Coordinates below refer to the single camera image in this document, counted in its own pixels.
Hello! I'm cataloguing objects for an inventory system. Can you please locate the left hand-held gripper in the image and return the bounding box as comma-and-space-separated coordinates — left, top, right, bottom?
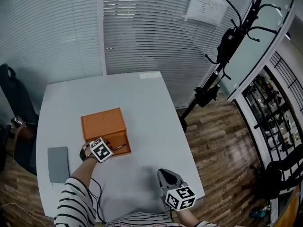
82, 137, 114, 163

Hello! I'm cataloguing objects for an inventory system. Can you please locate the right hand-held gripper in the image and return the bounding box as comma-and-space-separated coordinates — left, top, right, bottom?
157, 168, 197, 212

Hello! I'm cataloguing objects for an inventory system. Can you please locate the orange wooden box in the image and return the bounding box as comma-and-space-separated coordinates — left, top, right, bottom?
80, 107, 132, 158

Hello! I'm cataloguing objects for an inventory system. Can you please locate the grey notebook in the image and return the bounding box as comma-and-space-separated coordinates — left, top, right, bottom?
47, 146, 71, 184

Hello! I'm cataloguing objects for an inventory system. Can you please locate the person's left forearm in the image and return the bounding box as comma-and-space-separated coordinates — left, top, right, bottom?
70, 156, 98, 186

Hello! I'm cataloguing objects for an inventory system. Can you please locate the person's right forearm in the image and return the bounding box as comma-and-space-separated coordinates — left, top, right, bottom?
176, 208, 205, 227

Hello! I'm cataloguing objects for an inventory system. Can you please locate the black high-back office chair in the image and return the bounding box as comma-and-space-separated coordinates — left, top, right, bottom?
0, 63, 40, 175

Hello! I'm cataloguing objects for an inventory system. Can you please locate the person's striped shirt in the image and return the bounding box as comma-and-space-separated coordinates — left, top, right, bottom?
53, 176, 220, 227

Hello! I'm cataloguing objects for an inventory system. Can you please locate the brown bag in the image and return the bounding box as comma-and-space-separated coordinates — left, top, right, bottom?
10, 116, 38, 156

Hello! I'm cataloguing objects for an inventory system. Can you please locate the blue object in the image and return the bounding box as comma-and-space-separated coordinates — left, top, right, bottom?
250, 206, 270, 219

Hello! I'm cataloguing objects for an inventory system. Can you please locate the black curved chair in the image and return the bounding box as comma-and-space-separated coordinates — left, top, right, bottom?
265, 150, 303, 200

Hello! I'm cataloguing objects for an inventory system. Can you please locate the black metal railing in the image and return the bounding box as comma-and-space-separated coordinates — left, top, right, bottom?
233, 51, 303, 198

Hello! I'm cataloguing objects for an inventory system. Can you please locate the black coat rack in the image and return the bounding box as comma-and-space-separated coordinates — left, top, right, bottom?
178, 0, 282, 133

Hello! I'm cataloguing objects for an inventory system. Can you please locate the white paper notice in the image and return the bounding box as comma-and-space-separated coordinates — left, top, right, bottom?
181, 0, 235, 27

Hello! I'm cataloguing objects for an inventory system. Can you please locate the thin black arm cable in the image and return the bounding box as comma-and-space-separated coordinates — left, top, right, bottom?
89, 177, 107, 224

